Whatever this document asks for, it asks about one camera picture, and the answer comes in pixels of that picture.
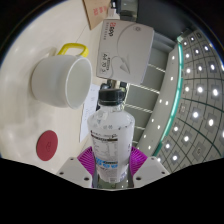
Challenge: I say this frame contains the white cardboard paper box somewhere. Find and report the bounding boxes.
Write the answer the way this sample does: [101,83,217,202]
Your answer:
[95,18,155,85]

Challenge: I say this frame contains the white mug with yellow handle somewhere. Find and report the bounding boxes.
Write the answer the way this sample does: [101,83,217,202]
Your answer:
[30,43,93,110]

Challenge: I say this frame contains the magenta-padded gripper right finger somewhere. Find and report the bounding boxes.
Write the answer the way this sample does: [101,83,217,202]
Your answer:
[127,145,171,189]

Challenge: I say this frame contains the clear plastic bottle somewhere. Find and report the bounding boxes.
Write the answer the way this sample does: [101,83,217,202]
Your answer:
[86,88,136,184]

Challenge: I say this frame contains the ceiling lights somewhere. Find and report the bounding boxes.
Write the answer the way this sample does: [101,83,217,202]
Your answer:
[146,31,224,168]

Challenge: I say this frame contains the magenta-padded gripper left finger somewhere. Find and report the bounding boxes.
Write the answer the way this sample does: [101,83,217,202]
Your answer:
[55,145,98,188]

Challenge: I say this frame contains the flat round red coaster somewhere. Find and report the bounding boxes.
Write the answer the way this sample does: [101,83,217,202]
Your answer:
[35,129,59,162]

